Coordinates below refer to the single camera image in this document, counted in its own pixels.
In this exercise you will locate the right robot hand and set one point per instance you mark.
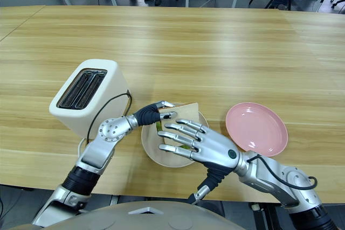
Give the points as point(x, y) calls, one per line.
point(215, 147)

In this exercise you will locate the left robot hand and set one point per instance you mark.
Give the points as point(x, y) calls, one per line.
point(147, 114)

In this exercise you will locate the bread slice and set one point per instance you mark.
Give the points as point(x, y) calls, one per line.
point(186, 112)

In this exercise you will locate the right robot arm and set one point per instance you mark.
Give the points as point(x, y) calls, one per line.
point(272, 172)

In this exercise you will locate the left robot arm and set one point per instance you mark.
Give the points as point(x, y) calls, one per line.
point(97, 149)

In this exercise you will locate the green lettuce leaf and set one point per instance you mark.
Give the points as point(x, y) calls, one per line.
point(158, 126)

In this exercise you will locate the cream plate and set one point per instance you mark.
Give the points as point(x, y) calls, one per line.
point(151, 146)

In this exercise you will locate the pink plate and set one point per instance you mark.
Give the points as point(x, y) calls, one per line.
point(256, 129)

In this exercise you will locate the cream toaster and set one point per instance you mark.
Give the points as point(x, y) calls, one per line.
point(89, 92)

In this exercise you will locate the robot body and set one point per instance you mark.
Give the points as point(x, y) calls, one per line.
point(140, 217)

